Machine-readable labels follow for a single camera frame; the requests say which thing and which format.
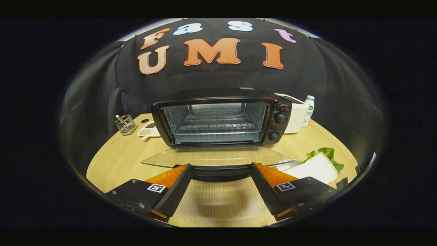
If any black toaster oven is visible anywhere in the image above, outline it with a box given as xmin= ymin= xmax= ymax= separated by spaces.
xmin=141 ymin=87 xmax=301 ymax=182

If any white pop-up toaster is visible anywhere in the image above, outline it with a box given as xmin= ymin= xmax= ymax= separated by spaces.
xmin=275 ymin=93 xmax=309 ymax=134

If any white bottle green label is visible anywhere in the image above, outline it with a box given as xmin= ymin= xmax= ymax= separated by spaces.
xmin=302 ymin=95 xmax=315 ymax=127

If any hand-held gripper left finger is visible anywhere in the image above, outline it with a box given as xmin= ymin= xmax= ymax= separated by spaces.
xmin=102 ymin=163 xmax=192 ymax=223

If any wire mesh holder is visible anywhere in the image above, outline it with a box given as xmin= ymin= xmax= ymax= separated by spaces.
xmin=115 ymin=114 xmax=137 ymax=136

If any white sectioned snack dish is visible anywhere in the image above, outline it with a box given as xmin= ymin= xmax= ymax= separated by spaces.
xmin=137 ymin=121 xmax=161 ymax=141

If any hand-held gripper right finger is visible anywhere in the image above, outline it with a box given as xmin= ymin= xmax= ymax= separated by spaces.
xmin=251 ymin=162 xmax=340 ymax=222

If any white bread lettuce sandwich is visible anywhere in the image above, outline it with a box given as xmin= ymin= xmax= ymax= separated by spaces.
xmin=283 ymin=148 xmax=344 ymax=185

